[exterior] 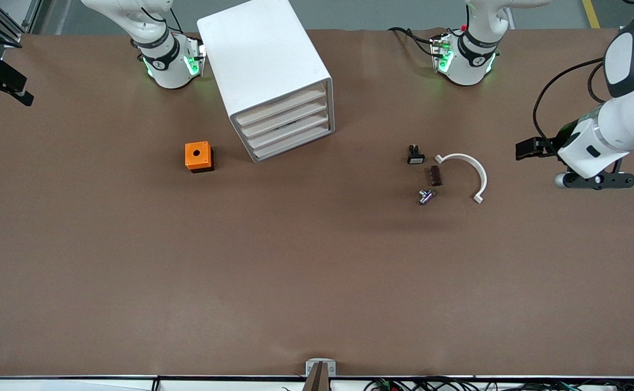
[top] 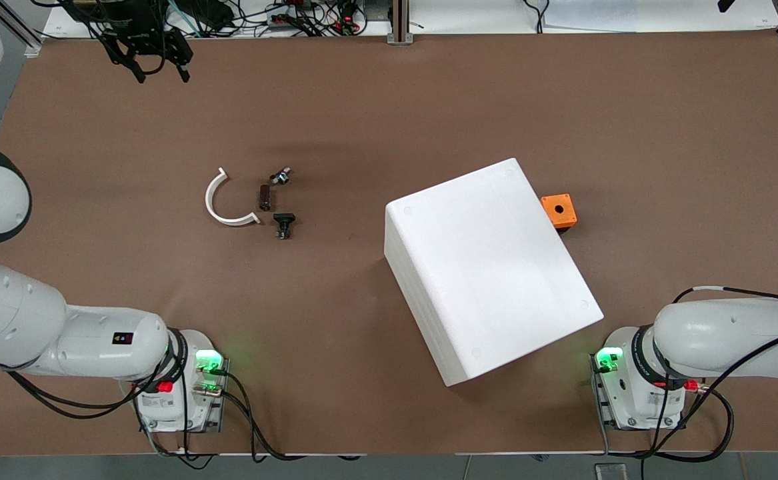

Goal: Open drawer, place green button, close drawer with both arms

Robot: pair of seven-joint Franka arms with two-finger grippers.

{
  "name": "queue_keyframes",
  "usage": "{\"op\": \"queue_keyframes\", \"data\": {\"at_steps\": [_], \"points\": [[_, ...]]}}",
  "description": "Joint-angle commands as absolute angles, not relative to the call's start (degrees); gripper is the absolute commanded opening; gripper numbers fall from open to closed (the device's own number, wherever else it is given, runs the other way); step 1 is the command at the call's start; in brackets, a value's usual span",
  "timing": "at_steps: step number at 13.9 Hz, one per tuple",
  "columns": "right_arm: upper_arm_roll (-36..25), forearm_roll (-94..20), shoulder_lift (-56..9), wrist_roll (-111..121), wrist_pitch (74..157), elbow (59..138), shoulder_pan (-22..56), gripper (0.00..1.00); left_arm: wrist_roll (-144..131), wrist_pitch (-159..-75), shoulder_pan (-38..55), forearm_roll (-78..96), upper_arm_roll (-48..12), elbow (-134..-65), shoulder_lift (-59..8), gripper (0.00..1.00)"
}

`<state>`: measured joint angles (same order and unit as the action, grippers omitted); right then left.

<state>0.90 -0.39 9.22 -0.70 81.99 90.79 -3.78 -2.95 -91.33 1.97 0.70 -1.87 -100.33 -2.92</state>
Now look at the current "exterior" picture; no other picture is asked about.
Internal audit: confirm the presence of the white plastic drawer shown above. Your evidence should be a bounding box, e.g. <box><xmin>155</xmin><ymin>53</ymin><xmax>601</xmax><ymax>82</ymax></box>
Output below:
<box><xmin>249</xmin><ymin>121</ymin><xmax>333</xmax><ymax>161</ymax></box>
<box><xmin>234</xmin><ymin>84</ymin><xmax>330</xmax><ymax>128</ymax></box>
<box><xmin>238</xmin><ymin>97</ymin><xmax>330</xmax><ymax>140</ymax></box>
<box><xmin>243</xmin><ymin>109</ymin><xmax>331</xmax><ymax>150</ymax></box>

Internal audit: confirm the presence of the orange button box with hole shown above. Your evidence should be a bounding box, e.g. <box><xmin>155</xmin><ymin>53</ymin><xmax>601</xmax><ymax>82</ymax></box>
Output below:
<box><xmin>185</xmin><ymin>141</ymin><xmax>215</xmax><ymax>174</ymax></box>

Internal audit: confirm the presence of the white drawer cabinet housing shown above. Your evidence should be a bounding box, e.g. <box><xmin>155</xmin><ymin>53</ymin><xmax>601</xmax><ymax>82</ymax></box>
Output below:
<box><xmin>197</xmin><ymin>0</ymin><xmax>335</xmax><ymax>163</ymax></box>

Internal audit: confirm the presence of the white curved plastic clamp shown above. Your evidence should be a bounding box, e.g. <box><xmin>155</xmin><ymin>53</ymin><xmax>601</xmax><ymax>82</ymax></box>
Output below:
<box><xmin>435</xmin><ymin>153</ymin><xmax>488</xmax><ymax>204</ymax></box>

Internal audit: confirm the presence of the brown table cover sheet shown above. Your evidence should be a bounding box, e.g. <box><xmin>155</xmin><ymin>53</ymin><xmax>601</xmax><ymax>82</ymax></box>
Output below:
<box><xmin>0</xmin><ymin>27</ymin><xmax>634</xmax><ymax>379</ymax></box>

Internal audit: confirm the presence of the aluminium frame profile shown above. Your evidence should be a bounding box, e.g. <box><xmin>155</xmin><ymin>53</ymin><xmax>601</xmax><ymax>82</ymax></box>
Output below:
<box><xmin>0</xmin><ymin>0</ymin><xmax>43</xmax><ymax>48</ymax></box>

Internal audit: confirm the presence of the left arm base cable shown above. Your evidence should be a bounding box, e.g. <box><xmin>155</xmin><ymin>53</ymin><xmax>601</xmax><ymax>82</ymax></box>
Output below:
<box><xmin>387</xmin><ymin>26</ymin><xmax>443</xmax><ymax>59</ymax></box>

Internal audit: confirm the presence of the grey camera post bracket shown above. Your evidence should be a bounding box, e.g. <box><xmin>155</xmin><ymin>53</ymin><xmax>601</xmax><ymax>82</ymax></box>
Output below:
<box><xmin>304</xmin><ymin>358</ymin><xmax>337</xmax><ymax>391</ymax></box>

